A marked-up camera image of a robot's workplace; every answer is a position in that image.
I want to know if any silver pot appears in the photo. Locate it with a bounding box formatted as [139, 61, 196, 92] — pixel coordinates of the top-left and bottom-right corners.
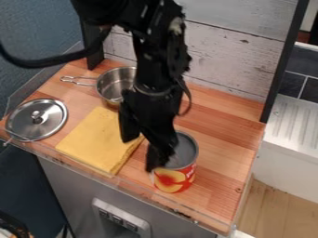
[60, 65, 139, 110]

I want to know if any silver lid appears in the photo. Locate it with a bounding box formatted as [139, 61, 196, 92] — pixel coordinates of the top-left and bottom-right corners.
[4, 98, 70, 143]

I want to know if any white cabinet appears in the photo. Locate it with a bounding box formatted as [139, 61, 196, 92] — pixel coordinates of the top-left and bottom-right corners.
[250, 41, 318, 205]

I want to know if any black upright post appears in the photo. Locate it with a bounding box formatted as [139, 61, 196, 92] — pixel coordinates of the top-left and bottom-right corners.
[79, 19, 107, 72]
[258, 0, 311, 124]

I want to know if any yellow cloth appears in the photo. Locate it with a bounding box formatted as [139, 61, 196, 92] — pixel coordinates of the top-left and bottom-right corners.
[54, 105, 147, 177]

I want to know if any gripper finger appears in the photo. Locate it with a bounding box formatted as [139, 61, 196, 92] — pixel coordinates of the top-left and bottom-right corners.
[143, 136, 182, 173]
[117, 101, 143, 144]

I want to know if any black cable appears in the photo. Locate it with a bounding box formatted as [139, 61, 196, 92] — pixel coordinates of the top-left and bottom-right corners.
[0, 26, 113, 70]

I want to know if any red can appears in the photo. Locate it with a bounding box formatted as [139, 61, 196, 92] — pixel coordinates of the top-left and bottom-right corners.
[149, 130, 201, 194]

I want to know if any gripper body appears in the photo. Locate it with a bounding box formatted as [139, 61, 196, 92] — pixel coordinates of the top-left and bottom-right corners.
[120, 83, 186, 147]

